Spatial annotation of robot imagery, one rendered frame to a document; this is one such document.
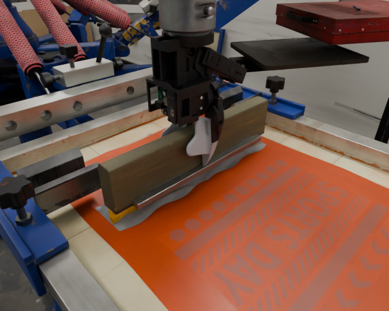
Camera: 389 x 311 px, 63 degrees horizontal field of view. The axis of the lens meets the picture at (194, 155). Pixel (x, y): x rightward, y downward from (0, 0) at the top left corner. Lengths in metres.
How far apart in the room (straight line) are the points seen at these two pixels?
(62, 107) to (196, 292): 0.48
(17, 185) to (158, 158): 0.18
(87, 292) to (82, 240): 0.12
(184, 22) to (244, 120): 0.24
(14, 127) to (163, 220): 0.37
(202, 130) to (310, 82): 2.25
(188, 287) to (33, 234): 0.20
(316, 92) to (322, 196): 2.17
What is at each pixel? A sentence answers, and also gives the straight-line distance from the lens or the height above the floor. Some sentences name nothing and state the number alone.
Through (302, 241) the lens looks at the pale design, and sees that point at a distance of 0.48.
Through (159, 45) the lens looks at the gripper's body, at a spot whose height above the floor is 1.19.
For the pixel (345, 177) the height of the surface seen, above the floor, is 0.95.
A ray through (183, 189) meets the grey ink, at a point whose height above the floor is 0.96.
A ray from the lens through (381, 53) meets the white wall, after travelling 2.48.
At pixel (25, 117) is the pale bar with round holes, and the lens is 0.70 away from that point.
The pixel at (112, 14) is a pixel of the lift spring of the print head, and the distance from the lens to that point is 1.18.
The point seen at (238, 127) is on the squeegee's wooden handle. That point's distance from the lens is 0.59.
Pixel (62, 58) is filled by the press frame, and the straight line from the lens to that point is 1.02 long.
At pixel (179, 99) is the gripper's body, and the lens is 0.42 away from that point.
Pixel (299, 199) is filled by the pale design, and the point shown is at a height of 0.95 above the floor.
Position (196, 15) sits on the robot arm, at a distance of 0.42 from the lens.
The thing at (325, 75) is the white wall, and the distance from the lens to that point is 2.64.
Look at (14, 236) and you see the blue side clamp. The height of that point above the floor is 1.01.
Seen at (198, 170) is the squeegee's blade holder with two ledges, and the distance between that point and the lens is 0.52.
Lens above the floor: 1.29
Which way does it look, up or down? 32 degrees down
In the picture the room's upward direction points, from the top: straight up
